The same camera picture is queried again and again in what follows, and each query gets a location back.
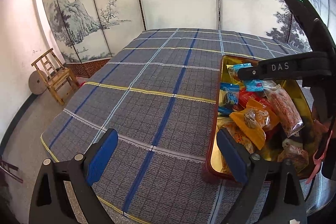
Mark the yellow brown pastry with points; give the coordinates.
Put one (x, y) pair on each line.
(233, 73)

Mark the bamboo chair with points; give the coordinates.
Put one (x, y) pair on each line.
(56, 79)

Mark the dark wooden furniture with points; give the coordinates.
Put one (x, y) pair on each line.
(9, 169)

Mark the blue plaid tablecloth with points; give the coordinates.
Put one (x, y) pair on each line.
(157, 108)

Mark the red patterned silver packet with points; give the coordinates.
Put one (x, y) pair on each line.
(295, 155)

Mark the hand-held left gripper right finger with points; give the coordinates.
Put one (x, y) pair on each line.
(231, 155)

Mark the small blue candy red label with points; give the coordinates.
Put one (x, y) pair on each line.
(253, 85)

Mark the clear bag of orange snacks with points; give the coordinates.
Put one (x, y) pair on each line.
(236, 137)

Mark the round stone millstone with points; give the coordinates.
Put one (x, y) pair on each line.
(35, 83)

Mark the salmon orange snack bag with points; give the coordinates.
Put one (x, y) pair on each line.
(284, 111)

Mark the blue dark cake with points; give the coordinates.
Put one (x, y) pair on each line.
(231, 99)

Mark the large red snack packet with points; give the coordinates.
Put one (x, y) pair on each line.
(246, 99)

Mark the orange peanut snack packet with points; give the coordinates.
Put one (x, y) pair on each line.
(256, 104)

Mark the orange packet with round cookie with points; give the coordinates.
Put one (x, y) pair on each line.
(249, 132)

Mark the pink object on floor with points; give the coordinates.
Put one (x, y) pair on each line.
(82, 83)

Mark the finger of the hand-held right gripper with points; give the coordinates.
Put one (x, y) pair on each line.
(278, 67)

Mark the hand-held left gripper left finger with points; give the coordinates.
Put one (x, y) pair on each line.
(102, 157)

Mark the red tin box gold inside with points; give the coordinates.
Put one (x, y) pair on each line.
(294, 87)

